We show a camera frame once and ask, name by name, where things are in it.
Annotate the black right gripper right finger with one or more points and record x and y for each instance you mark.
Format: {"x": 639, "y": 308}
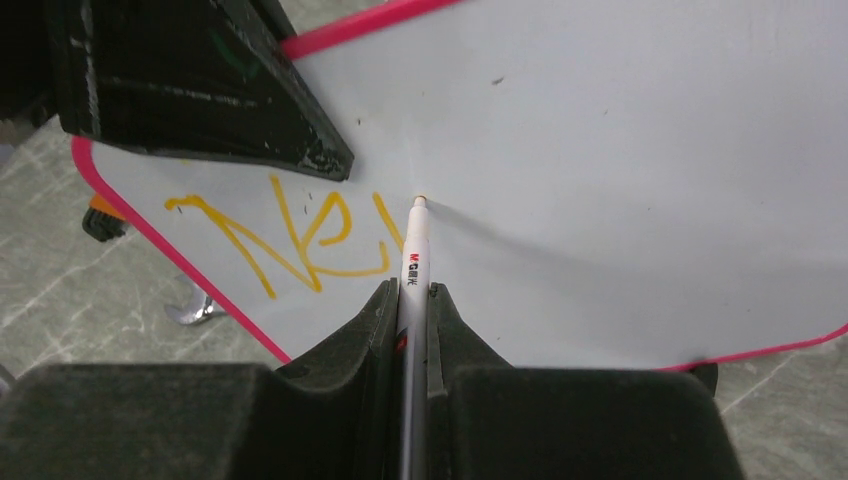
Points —
{"x": 487, "y": 419}

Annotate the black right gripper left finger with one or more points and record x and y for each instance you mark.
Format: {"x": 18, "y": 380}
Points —
{"x": 325, "y": 415}

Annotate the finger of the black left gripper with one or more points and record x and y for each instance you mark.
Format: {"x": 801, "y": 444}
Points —
{"x": 201, "y": 79}

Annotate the white marker pen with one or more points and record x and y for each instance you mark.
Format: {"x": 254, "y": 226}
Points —
{"x": 411, "y": 343}

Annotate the pink framed whiteboard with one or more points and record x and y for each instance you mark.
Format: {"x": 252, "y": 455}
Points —
{"x": 637, "y": 184}

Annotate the orange black hex key set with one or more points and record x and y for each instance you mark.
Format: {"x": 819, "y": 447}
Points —
{"x": 102, "y": 221}

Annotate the silver wrench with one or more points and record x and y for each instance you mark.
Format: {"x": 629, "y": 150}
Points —
{"x": 199, "y": 309}

